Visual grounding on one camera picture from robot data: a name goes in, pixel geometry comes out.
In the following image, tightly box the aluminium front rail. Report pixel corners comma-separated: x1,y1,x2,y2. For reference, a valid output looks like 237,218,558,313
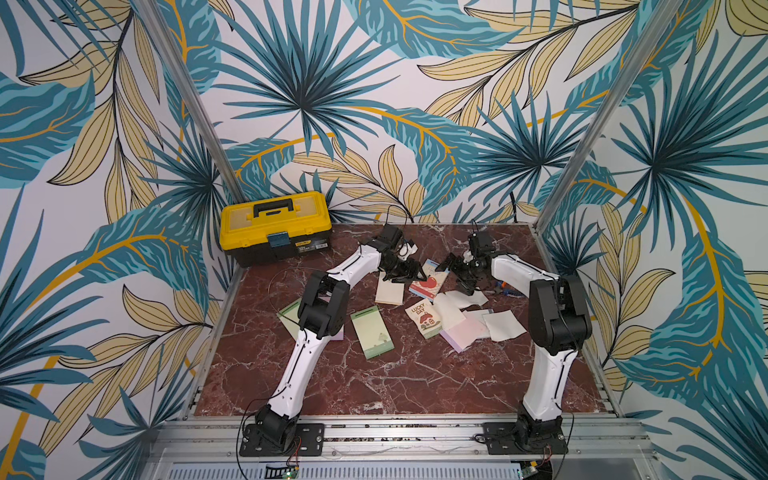
139,414,666,479

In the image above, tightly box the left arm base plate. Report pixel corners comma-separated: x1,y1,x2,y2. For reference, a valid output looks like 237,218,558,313
238,423,325,459

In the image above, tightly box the torn white page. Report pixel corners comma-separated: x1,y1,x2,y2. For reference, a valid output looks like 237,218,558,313
482,310,527,342

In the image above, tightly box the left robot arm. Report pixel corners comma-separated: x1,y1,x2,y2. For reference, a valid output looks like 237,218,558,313
248,224,426,453

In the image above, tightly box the torn lucky day cover page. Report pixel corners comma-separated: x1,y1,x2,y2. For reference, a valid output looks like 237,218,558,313
405,299,443,339

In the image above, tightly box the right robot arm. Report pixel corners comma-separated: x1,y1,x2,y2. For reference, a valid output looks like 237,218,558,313
436,231,592,455

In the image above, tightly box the green red lucky memo pad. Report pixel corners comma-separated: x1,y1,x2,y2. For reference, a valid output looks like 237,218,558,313
350,306,394,360

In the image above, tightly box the green house lucky day pad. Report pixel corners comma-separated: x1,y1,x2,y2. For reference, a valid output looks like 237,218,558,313
277,299,301,340

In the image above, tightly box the yellow top memo pad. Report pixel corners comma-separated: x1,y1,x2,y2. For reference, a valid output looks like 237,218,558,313
375,277,405,306

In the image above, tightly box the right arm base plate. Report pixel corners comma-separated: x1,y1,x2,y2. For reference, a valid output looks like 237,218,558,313
480,422,568,456

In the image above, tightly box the purple flower lucky day pad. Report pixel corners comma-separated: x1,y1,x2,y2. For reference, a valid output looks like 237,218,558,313
331,326,345,341

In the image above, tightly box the torn pink page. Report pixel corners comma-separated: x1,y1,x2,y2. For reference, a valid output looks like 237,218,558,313
440,318,490,353

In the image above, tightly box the red apple memo pad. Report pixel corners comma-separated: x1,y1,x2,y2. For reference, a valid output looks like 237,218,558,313
409,259,449,301

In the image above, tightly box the torn cream page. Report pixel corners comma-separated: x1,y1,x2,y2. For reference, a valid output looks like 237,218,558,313
433,293,465,331

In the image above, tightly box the yellow black toolbox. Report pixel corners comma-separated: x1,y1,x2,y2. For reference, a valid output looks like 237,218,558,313
219,191,332,268

